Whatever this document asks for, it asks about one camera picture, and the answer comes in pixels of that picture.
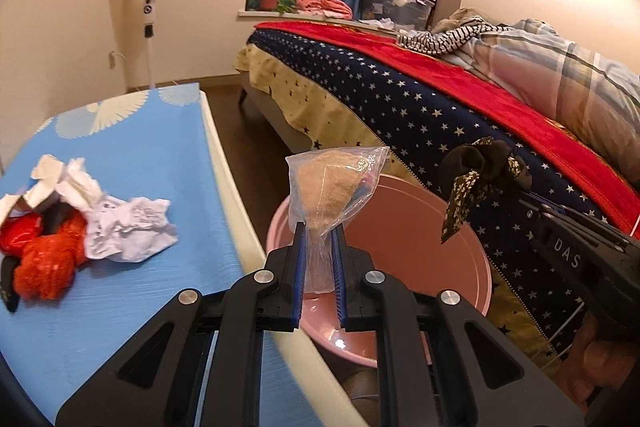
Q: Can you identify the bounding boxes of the white paper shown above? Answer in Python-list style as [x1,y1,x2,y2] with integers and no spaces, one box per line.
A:
[85,196,178,263]

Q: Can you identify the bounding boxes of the black gold patterned cloth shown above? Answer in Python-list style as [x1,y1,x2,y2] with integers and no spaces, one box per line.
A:
[440,136,533,244]

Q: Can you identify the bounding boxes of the red mesh net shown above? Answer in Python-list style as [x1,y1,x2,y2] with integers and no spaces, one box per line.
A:
[13,209,88,300]

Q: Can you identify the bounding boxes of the clear plastic bag brown contents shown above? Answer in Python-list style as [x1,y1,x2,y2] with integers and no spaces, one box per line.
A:
[286,146,390,294]

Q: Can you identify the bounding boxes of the red plastic bag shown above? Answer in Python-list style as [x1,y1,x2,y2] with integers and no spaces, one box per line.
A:
[0,212,42,258]

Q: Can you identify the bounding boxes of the pink plastic trash bin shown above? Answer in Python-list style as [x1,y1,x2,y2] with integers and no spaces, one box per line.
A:
[264,173,494,369]

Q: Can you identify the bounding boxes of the person's right hand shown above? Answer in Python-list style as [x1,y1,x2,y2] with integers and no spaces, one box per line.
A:
[554,312,639,415]

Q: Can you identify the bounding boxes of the plaid duvet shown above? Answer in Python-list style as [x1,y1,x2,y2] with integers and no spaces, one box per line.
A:
[442,20,639,187]

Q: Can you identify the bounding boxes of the red fleece blanket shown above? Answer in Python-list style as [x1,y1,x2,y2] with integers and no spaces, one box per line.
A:
[236,20,639,235]

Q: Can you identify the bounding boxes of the blue patterned table cover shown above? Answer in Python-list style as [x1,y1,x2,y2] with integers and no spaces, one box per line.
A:
[1,83,362,426]

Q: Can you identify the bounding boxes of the striped black white garment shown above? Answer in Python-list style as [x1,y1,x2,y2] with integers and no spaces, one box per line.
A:
[396,17,512,56]

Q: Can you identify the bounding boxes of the clear plastic storage bin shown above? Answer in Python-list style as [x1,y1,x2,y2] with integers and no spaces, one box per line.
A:
[359,0,436,30]

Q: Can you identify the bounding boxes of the pink folded clothes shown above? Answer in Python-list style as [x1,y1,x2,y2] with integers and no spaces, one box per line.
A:
[295,0,352,20]

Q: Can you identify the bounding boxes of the wall power outlet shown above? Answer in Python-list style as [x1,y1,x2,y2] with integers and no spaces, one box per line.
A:
[108,51,116,69]

